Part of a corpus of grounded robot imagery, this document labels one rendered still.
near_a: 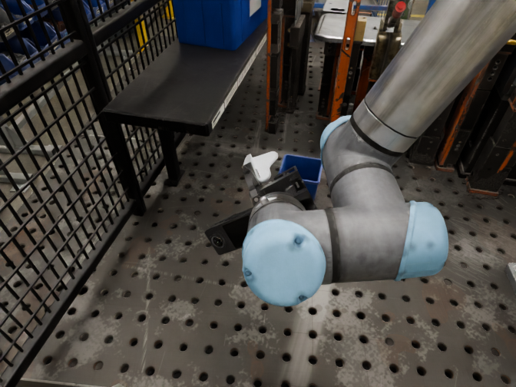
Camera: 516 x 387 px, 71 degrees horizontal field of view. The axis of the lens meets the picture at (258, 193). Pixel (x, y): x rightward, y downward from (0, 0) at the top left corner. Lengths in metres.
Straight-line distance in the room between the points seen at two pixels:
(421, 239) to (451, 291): 0.57
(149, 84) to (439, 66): 0.61
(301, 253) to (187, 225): 0.66
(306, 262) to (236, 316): 0.49
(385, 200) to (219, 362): 0.49
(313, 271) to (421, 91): 0.20
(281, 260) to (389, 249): 0.10
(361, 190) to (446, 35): 0.16
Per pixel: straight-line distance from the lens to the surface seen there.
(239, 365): 0.76
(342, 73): 1.13
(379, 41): 1.05
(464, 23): 0.39
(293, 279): 0.33
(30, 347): 0.81
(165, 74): 0.88
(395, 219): 0.36
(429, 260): 0.37
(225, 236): 0.54
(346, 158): 0.43
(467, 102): 1.10
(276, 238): 0.32
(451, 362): 0.84
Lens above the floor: 1.41
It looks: 44 degrees down
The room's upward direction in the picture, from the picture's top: straight up
